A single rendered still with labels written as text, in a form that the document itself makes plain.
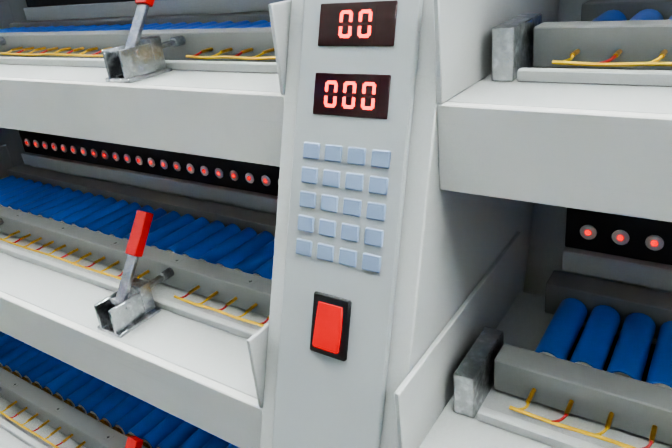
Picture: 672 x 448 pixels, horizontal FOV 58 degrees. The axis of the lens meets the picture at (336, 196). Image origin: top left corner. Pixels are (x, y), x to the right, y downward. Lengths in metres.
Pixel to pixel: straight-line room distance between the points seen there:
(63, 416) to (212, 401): 0.30
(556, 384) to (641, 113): 0.16
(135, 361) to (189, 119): 0.18
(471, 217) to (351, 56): 0.12
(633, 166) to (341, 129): 0.14
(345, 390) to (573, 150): 0.17
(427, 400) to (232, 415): 0.13
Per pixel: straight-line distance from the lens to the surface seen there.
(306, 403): 0.36
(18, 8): 0.95
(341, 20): 0.32
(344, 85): 0.32
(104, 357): 0.51
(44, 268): 0.64
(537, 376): 0.37
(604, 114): 0.28
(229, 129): 0.38
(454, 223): 0.34
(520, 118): 0.29
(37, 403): 0.73
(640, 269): 0.45
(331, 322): 0.33
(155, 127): 0.44
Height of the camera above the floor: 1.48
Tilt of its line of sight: 7 degrees down
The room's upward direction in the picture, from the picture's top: 5 degrees clockwise
